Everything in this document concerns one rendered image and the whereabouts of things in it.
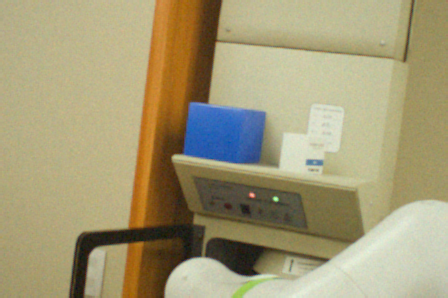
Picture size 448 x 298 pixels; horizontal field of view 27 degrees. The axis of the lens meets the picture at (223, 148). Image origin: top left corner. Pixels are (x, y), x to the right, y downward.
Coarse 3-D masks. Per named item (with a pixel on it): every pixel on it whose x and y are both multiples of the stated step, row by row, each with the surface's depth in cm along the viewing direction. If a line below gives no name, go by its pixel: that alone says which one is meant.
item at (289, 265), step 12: (264, 252) 165; (276, 252) 162; (288, 252) 160; (264, 264) 162; (276, 264) 160; (288, 264) 159; (300, 264) 159; (312, 264) 159; (288, 276) 159; (300, 276) 158
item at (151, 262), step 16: (176, 224) 158; (80, 240) 137; (160, 240) 154; (176, 240) 158; (96, 256) 140; (112, 256) 144; (128, 256) 147; (144, 256) 151; (160, 256) 155; (176, 256) 159; (96, 272) 141; (112, 272) 144; (128, 272) 148; (144, 272) 151; (160, 272) 155; (96, 288) 141; (112, 288) 145; (128, 288) 148; (144, 288) 152; (160, 288) 156
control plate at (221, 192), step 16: (208, 192) 156; (224, 192) 154; (240, 192) 152; (256, 192) 150; (272, 192) 149; (208, 208) 159; (224, 208) 157; (240, 208) 155; (256, 208) 154; (272, 208) 152; (288, 208) 150; (288, 224) 153; (304, 224) 152
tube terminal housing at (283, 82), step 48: (240, 48) 161; (240, 96) 161; (288, 96) 157; (336, 96) 154; (384, 96) 150; (384, 144) 152; (384, 192) 156; (240, 240) 161; (288, 240) 157; (336, 240) 154
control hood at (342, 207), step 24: (192, 168) 153; (216, 168) 150; (240, 168) 148; (264, 168) 147; (192, 192) 158; (288, 192) 147; (312, 192) 145; (336, 192) 143; (360, 192) 142; (312, 216) 149; (336, 216) 147; (360, 216) 145
